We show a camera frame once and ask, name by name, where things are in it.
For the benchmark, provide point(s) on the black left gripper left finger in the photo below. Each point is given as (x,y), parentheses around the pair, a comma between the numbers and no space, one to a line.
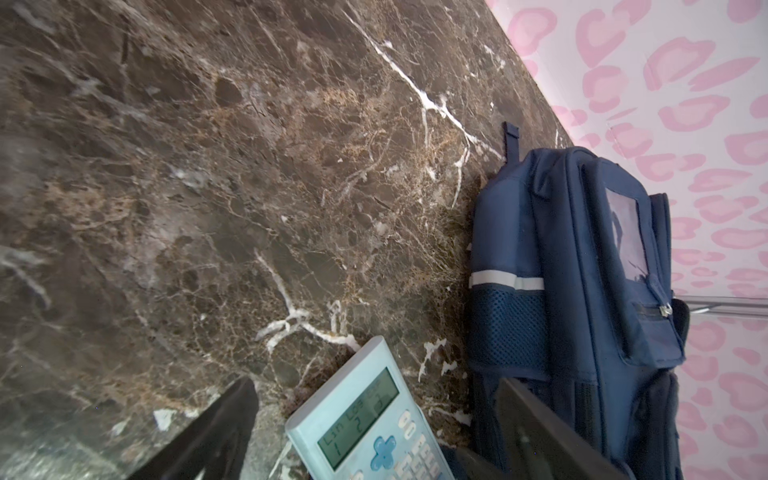
(214,445)

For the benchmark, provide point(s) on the grey pocket calculator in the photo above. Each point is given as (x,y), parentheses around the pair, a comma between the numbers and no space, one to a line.
(363,423)

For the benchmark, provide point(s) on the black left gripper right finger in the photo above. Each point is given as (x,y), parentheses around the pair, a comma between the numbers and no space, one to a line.
(539,444)

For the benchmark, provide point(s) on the navy blue student backpack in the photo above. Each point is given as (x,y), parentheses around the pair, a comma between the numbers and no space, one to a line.
(571,294)

